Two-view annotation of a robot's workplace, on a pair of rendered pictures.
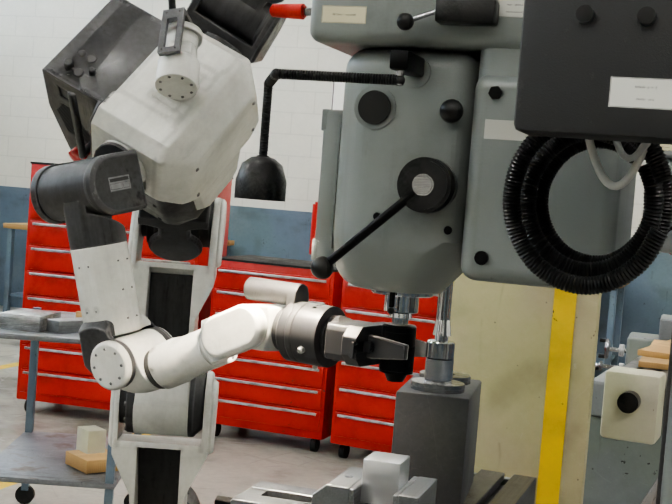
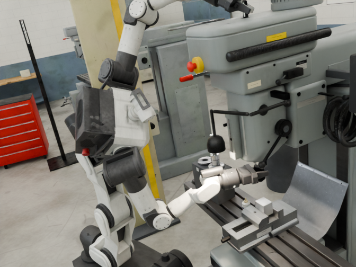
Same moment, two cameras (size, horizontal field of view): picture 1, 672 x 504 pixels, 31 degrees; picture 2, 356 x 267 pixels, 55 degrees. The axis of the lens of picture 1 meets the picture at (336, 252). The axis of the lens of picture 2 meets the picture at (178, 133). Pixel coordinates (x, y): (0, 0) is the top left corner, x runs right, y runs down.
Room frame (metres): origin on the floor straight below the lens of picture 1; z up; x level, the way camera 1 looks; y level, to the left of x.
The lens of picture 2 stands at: (0.85, 1.03, 1.99)
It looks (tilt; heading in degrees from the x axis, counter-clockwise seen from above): 21 degrees down; 320
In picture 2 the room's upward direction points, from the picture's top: 10 degrees counter-clockwise
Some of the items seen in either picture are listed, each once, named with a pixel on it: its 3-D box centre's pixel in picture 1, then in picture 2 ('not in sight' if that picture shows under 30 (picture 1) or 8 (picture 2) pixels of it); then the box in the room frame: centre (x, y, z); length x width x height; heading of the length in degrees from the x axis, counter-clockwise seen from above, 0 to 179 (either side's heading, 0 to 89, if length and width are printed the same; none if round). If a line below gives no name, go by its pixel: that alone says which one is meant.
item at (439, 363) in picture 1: (439, 364); (215, 160); (2.02, -0.19, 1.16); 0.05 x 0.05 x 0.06
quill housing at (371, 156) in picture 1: (414, 173); (256, 121); (1.67, -0.10, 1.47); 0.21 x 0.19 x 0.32; 162
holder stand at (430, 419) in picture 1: (436, 435); (212, 178); (2.07, -0.20, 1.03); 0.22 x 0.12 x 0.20; 168
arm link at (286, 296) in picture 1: (281, 319); (214, 178); (1.80, 0.07, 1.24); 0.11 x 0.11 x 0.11; 57
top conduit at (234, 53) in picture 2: not in sight; (281, 43); (1.53, -0.08, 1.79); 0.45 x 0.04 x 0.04; 72
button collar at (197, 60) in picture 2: not in sight; (197, 65); (1.75, 0.12, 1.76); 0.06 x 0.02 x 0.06; 162
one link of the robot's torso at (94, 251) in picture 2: not in sight; (112, 249); (2.49, 0.31, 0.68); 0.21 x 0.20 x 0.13; 3
